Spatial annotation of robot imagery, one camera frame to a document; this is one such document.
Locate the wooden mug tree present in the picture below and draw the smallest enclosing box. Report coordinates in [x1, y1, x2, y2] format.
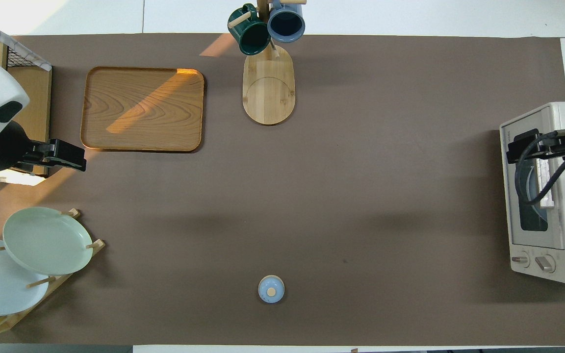
[228, 0, 308, 126]

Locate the blue mug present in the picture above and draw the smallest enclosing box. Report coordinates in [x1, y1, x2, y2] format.
[267, 0, 307, 44]

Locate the glass oven door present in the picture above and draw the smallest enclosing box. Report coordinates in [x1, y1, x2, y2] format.
[500, 109, 565, 251]

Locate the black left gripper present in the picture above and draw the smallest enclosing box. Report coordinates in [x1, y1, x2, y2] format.
[21, 139, 87, 173]

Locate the black wire basket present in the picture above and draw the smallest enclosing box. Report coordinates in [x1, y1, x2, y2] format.
[0, 20, 38, 69]

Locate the wooden plate rack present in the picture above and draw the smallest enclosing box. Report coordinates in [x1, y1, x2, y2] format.
[0, 208, 106, 337]

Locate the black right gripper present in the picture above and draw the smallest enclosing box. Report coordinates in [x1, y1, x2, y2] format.
[506, 128, 565, 165]

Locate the mint green plate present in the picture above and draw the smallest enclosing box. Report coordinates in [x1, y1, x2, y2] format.
[2, 206, 94, 277]

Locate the small light blue plate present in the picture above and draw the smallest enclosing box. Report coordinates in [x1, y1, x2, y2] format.
[522, 164, 549, 224]

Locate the wooden stepped shelf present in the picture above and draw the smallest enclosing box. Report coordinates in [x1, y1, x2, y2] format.
[0, 37, 53, 177]

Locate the wooden serving tray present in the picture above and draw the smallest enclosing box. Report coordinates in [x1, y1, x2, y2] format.
[80, 66, 206, 153]

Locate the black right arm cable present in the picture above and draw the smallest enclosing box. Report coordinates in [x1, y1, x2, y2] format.
[514, 128, 565, 217]

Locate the blue service bell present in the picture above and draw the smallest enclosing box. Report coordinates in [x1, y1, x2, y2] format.
[257, 275, 285, 304]

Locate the white marbled fabric liner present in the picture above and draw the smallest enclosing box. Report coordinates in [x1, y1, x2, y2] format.
[0, 12, 52, 72]

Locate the brown table mat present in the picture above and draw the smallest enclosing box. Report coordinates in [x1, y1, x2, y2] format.
[0, 33, 565, 347]

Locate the dark green mug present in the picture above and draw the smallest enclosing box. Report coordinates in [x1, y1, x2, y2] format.
[228, 3, 272, 56]

